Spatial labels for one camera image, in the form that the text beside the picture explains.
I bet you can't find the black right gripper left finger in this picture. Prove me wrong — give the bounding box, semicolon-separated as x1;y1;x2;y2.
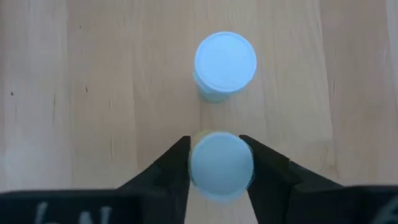
119;136;191;224

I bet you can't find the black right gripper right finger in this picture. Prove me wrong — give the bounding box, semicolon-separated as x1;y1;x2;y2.
238;134;343;224

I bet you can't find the yellow-green white-capped medicine bottle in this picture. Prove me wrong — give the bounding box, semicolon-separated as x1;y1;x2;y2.
188;130;256;202

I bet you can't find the blue-green white-capped medicine bottle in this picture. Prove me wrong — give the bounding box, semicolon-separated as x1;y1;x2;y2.
192;30;258;103

